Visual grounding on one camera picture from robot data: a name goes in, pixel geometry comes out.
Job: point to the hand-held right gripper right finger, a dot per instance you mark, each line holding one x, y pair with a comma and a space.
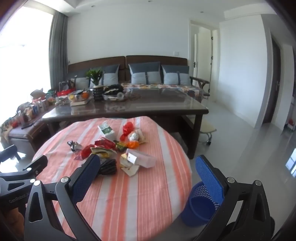
209, 178

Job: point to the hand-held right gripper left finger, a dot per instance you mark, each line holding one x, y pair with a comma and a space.
87, 176

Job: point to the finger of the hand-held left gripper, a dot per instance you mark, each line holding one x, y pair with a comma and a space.
38, 163
9, 153

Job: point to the small red wrapper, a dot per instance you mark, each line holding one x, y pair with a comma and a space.
87, 151

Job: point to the yellow snack packet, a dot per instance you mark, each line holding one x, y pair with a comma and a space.
104, 153

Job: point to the blue plastic wastebasket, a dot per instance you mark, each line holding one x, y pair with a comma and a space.
196, 208

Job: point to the silver foil wrapper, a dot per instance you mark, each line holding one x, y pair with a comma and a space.
74, 146

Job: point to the red snack packet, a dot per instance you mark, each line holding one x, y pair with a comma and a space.
105, 143

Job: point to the white paper scrap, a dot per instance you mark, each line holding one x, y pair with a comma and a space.
130, 171

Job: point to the dark green snack packet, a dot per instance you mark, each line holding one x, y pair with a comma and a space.
120, 146

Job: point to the white green milk carton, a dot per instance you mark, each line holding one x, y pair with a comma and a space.
106, 132

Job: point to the orange plastic bag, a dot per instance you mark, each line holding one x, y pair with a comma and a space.
133, 144

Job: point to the white cardboard box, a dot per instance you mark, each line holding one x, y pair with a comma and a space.
143, 160

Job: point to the white wrapper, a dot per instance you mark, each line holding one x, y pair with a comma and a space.
134, 136

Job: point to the brown side cabinet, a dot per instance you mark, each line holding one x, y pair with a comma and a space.
27, 136

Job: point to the row of small bottles and boxes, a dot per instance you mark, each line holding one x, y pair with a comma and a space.
32, 109

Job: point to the cream rolling stool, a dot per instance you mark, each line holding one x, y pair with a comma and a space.
207, 127

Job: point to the round table with striped cloth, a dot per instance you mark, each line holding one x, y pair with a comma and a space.
138, 197

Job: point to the open cardboard box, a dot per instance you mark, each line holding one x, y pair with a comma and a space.
38, 93

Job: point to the thick book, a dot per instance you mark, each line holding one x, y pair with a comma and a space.
81, 103

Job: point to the red basket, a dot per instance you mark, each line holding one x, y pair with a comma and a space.
66, 91

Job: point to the fruit bowl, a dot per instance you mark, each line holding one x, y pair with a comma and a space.
78, 96

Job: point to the glass bowl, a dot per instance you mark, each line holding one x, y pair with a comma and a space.
111, 97

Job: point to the black ribbed jar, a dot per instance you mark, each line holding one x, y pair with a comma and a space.
98, 93

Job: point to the clear tape roll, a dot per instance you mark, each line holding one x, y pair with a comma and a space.
120, 95

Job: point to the grey blue pillow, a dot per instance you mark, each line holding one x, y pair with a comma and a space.
175, 75
79, 81
108, 76
144, 73

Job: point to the dark wooden coffee table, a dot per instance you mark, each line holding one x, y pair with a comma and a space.
150, 106

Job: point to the floral sofa cover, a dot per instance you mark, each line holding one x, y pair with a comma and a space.
175, 89

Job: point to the green potted plant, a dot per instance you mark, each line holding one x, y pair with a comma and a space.
94, 75

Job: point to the grey curtain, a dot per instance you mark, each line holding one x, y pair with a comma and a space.
57, 51

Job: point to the dark brown door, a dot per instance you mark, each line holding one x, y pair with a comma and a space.
272, 81

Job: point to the white door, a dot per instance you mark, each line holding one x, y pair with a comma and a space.
196, 55

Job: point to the brown wooden sofa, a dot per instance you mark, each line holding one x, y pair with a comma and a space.
138, 59

